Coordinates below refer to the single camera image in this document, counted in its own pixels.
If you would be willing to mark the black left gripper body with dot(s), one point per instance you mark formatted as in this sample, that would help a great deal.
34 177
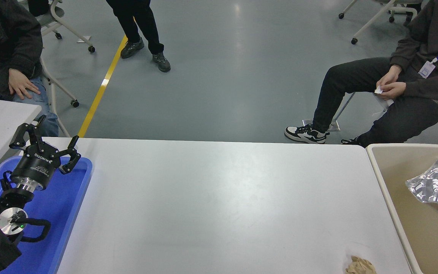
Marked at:
36 167

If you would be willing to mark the tan paper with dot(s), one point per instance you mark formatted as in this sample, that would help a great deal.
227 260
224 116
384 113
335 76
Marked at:
359 266

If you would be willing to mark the small white paper scrap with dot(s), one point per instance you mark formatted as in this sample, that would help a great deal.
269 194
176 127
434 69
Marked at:
378 90

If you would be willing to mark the silver foil tray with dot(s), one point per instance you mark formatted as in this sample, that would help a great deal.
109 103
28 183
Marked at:
437 186

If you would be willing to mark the person's left hand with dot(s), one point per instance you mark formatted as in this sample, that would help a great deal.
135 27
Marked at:
19 82
394 91

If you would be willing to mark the person's right hand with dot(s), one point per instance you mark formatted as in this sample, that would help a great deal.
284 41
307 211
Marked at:
390 75

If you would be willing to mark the white office chair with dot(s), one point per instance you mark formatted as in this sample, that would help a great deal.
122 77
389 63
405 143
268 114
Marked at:
354 40
74 103
91 48

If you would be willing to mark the blue plastic tray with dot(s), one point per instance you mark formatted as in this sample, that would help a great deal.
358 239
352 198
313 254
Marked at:
67 213

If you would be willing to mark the black garment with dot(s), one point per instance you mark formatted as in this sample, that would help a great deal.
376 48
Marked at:
38 5

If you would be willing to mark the standing person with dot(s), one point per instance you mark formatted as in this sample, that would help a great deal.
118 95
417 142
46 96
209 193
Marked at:
143 19

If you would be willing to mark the seated person with badge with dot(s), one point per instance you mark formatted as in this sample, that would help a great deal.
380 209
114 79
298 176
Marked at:
356 76

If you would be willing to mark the large pale bin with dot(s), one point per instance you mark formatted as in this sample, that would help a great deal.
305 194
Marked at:
394 171

